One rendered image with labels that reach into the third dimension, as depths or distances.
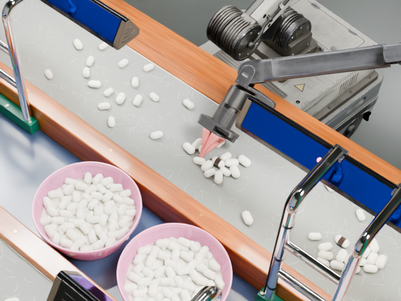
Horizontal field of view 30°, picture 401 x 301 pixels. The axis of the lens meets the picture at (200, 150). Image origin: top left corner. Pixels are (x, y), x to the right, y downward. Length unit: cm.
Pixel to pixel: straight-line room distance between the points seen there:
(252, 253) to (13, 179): 67
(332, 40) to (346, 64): 85
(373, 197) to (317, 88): 105
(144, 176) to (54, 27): 63
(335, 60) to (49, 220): 80
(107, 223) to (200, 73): 53
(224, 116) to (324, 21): 97
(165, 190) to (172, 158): 12
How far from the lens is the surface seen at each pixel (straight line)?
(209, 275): 177
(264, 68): 188
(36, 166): 205
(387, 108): 320
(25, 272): 180
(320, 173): 149
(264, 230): 185
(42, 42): 227
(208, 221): 182
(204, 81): 211
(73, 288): 135
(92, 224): 186
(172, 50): 218
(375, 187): 153
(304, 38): 253
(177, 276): 176
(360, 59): 186
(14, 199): 199
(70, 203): 190
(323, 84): 255
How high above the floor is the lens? 230
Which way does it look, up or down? 52 degrees down
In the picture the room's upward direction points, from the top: 4 degrees clockwise
